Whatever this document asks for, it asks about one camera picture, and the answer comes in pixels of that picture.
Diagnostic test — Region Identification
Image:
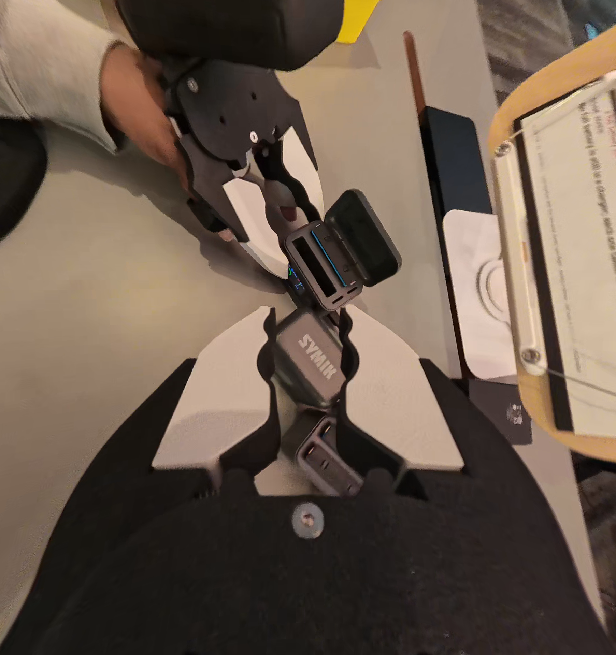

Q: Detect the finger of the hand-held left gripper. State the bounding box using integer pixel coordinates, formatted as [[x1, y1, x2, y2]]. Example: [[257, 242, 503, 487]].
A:
[[267, 127, 325, 226], [221, 174, 290, 280]]

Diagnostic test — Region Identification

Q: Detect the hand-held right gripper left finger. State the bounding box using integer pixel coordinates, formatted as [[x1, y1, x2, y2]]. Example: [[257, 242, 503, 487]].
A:
[[151, 306, 283, 470]]

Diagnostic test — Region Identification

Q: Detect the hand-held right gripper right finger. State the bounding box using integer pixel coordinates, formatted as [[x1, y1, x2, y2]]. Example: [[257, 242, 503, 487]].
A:
[[333, 305, 465, 471]]

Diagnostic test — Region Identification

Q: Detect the black battery charger case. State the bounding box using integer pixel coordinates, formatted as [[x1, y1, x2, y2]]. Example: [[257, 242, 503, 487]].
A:
[[281, 408, 366, 498], [283, 188, 403, 313], [269, 308, 345, 410]]

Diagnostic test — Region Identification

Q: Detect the yellow plastic bin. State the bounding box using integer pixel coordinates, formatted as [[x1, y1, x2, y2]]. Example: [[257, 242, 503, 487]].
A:
[[336, 0, 381, 44]]

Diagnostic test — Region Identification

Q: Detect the person's left forearm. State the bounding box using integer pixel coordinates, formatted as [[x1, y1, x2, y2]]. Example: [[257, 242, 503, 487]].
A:
[[0, 0, 129, 154]]

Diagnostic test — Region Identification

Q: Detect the person's left hand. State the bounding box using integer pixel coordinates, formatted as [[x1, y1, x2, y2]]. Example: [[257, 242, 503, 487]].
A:
[[100, 46, 193, 187]]

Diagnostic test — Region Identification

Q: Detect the black power adapter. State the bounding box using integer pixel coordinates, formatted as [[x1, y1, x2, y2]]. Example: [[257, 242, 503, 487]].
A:
[[467, 378, 534, 447]]

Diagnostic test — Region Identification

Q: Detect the dark blue panel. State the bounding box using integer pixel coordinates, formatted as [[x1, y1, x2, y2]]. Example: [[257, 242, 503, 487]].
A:
[[419, 106, 494, 216]]

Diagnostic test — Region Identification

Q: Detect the dark rounded object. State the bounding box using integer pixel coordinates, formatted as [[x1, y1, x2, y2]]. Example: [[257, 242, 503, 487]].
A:
[[0, 123, 48, 251]]

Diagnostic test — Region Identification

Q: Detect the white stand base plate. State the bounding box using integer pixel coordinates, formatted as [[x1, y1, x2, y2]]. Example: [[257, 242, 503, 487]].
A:
[[442, 209, 521, 380]]

